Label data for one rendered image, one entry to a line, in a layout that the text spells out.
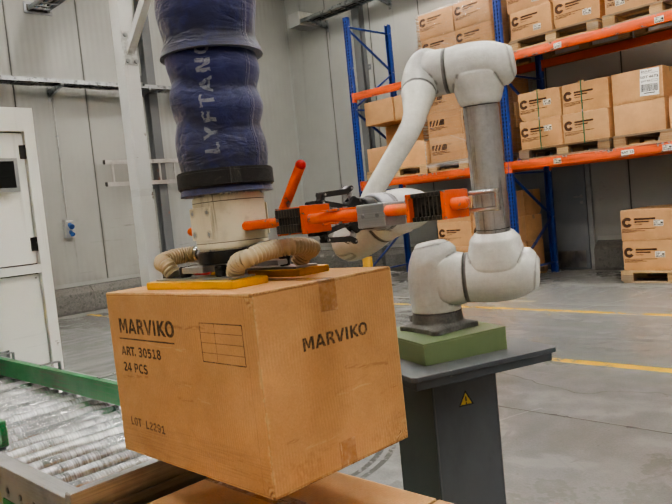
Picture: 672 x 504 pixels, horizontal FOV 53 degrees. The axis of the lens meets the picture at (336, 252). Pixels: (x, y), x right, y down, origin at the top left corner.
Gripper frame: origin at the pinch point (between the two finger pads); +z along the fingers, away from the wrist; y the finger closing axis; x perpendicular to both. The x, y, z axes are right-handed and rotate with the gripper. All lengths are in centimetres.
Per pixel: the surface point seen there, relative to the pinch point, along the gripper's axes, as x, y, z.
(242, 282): 9.0, 11.8, 11.9
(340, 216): -12.6, -0.1, 3.2
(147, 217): 336, -9, -164
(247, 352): -1.0, 24.1, 20.3
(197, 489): 43, 66, 6
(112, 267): 920, 57, -442
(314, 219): -5.3, 0.1, 3.2
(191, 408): 21.4, 38.3, 19.5
